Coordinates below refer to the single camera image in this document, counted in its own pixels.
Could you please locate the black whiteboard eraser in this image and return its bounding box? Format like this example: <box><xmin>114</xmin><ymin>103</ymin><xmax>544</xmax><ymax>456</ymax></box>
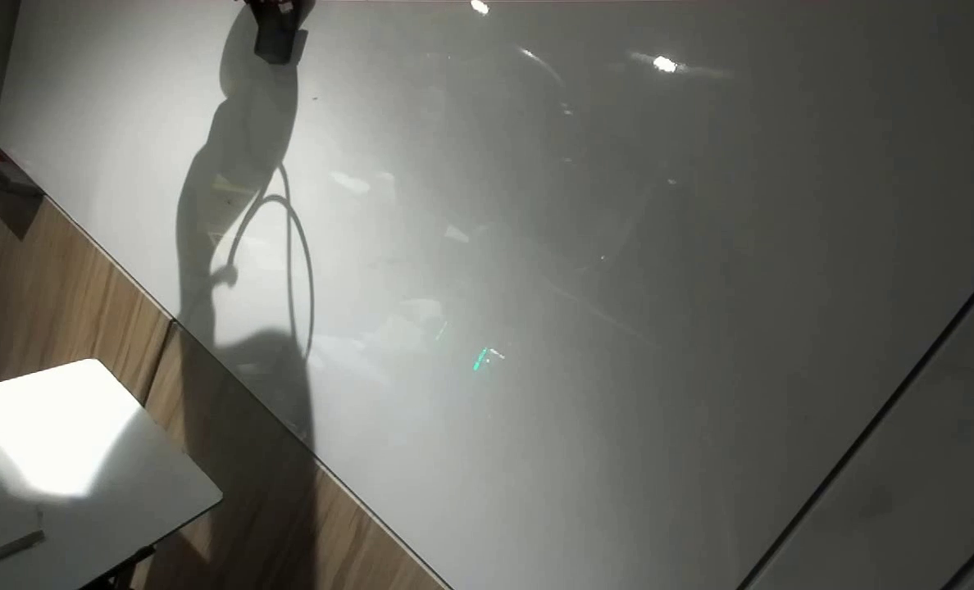
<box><xmin>251</xmin><ymin>11</ymin><xmax>312</xmax><ymax>69</ymax></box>

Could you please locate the large white whiteboard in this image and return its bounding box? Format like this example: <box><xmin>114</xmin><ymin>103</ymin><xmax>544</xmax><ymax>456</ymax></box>
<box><xmin>0</xmin><ymin>0</ymin><xmax>974</xmax><ymax>590</ymax></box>

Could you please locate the small white table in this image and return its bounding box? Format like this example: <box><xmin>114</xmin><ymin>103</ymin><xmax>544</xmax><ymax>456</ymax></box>
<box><xmin>0</xmin><ymin>353</ymin><xmax>225</xmax><ymax>590</ymax></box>

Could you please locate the grey board panel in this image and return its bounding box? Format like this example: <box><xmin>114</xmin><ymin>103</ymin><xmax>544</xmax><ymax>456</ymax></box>
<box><xmin>742</xmin><ymin>256</ymin><xmax>974</xmax><ymax>590</ymax></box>

